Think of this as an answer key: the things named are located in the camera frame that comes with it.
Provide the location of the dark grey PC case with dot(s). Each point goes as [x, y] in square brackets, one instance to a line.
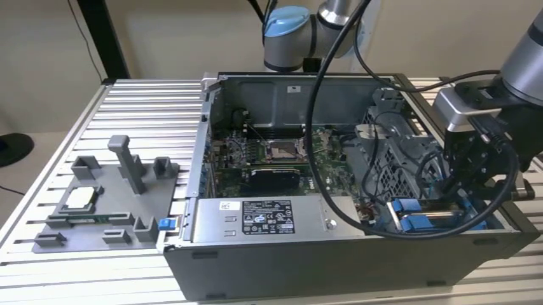
[296, 270]

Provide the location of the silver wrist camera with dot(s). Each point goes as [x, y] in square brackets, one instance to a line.
[454, 108]

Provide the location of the black round stand foot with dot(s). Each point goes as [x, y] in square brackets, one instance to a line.
[15, 147]

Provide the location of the silver CPU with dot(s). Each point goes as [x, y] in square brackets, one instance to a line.
[80, 197]

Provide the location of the silver power supply unit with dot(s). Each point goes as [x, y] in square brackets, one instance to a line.
[306, 222]

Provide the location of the grey metal disk bay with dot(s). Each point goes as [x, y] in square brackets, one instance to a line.
[390, 165]

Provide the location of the hard disk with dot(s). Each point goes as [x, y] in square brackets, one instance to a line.
[407, 205]

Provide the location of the green RAM stick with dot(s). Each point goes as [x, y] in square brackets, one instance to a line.
[99, 218]

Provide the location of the grey parts rack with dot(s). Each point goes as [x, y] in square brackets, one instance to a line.
[112, 190]

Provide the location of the blue case latch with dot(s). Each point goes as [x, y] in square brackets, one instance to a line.
[166, 223]

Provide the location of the thin metal locking lever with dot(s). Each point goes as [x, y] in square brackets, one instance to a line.
[256, 131]

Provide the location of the black metal post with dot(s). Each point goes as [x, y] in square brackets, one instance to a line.
[104, 41]

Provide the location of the black graphics card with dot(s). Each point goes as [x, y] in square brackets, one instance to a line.
[271, 179]

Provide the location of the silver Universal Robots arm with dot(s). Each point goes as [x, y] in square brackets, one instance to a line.
[288, 47]

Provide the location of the blue disk carrier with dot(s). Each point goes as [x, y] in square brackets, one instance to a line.
[418, 224]

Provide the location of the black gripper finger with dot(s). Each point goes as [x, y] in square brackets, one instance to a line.
[487, 168]
[460, 159]

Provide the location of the green motherboard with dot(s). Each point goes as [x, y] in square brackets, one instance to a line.
[339, 171]

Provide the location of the black RAM slot bank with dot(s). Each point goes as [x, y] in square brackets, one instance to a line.
[275, 130]
[280, 164]

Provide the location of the CPU socket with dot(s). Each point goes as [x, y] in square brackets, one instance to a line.
[280, 151]

